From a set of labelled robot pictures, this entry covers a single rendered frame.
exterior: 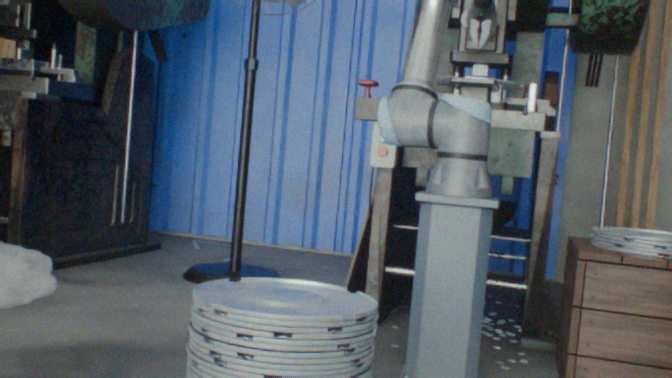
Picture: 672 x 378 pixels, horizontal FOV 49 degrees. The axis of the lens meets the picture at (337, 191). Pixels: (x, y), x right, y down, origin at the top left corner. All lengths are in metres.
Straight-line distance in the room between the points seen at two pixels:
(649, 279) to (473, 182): 0.45
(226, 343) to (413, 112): 0.83
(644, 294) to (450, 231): 0.46
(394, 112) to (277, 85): 2.16
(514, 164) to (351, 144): 1.58
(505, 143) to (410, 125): 0.63
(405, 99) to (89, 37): 1.83
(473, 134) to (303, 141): 2.20
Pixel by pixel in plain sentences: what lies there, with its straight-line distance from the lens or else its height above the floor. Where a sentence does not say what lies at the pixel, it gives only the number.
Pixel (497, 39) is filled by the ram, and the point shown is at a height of 0.93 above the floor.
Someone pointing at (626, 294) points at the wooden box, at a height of 0.26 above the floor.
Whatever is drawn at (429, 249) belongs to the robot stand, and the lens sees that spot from 1.69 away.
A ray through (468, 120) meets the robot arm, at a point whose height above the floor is 0.62.
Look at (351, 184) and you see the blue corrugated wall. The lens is 3.74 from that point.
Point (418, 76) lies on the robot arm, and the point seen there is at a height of 0.72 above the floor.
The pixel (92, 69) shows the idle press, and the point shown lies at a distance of 3.27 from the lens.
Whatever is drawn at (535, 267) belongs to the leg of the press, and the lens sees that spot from 2.27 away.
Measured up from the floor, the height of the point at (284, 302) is 0.29.
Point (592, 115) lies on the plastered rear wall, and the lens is 3.72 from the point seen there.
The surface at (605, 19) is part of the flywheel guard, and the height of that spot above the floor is 0.98.
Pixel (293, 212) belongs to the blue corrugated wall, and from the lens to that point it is 3.85.
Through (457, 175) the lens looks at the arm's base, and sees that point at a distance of 1.69.
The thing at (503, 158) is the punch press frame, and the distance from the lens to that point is 2.31.
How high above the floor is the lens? 0.53
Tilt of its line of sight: 3 degrees down
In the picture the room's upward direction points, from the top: 5 degrees clockwise
